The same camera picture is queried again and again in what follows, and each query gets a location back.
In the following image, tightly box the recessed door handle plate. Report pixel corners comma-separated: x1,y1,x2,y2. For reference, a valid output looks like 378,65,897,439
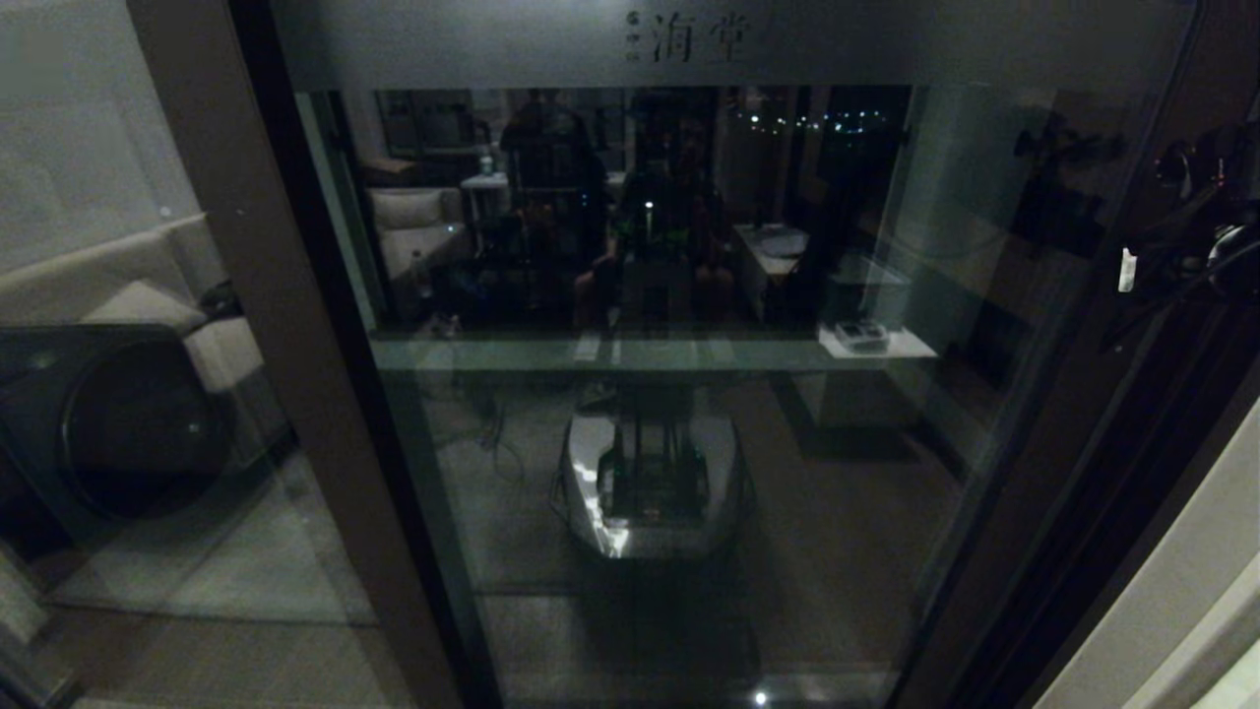
1078,182,1182,363

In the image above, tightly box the brown framed sliding glass door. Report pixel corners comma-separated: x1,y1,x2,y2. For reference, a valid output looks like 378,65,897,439
266,0,1260,709

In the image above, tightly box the brown framed fixed glass panel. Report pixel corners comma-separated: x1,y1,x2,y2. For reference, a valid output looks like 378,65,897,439
0,0,464,709

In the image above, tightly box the light grey sofa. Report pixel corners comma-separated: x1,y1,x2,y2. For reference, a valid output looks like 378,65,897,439
0,217,286,474

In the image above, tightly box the grey rug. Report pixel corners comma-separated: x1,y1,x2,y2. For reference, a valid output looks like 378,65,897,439
49,448,380,628

